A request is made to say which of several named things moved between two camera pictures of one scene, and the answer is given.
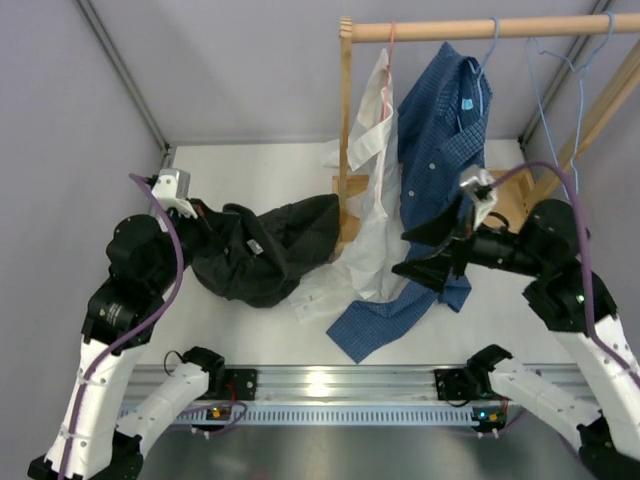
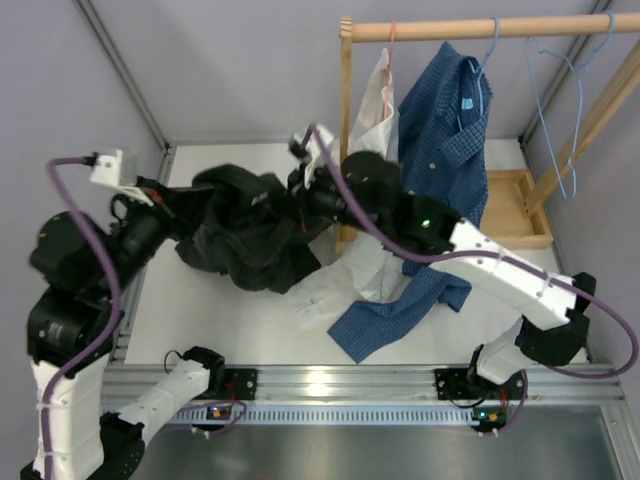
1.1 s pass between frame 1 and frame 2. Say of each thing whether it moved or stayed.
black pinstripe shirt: moved
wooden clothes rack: stayed
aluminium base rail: stayed
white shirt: stayed
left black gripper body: moved
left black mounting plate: stayed
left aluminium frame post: stayed
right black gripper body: moved
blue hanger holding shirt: stayed
